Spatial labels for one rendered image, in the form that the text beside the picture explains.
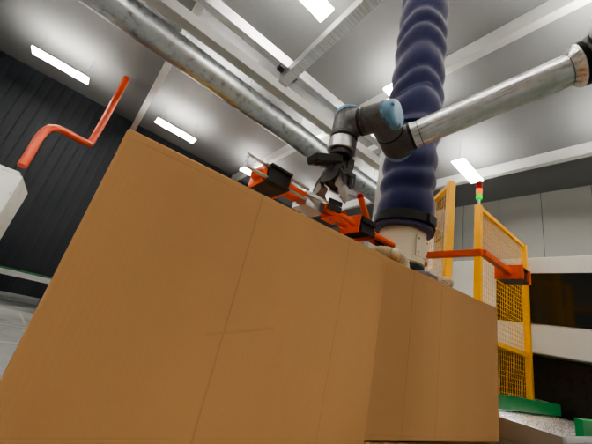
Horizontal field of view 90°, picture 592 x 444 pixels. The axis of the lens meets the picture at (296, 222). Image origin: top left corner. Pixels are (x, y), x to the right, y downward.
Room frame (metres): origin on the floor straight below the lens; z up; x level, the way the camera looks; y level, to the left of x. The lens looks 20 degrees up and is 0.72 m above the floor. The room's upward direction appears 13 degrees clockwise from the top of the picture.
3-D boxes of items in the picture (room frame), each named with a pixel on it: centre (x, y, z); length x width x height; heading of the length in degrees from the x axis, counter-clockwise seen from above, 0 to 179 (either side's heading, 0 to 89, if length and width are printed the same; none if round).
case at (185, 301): (0.71, 0.12, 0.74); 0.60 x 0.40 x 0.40; 122
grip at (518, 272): (1.00, -0.80, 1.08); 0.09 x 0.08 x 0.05; 35
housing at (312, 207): (0.78, -0.02, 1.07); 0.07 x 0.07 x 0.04; 35
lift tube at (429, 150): (1.04, -0.40, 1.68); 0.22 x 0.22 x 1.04
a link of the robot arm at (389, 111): (0.75, -0.19, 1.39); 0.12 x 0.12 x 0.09; 51
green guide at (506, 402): (2.31, -1.86, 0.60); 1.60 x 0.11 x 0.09; 123
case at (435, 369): (1.03, -0.39, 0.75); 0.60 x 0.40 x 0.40; 120
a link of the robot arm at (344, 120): (0.81, -0.09, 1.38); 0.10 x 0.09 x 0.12; 51
